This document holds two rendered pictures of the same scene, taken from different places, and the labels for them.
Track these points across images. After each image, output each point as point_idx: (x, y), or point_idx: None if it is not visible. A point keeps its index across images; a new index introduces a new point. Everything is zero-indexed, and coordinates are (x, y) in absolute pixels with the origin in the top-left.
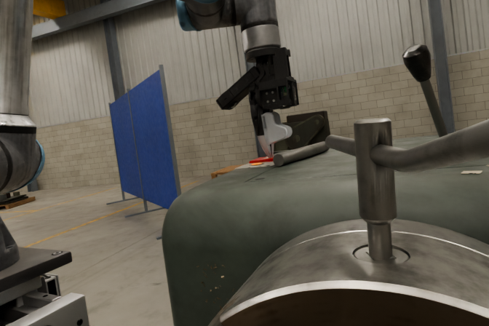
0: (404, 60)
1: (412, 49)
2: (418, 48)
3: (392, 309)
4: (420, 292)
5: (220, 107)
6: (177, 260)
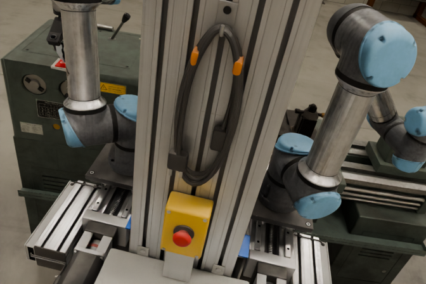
0: (127, 18)
1: (129, 15)
2: (129, 14)
3: None
4: None
5: (58, 45)
6: None
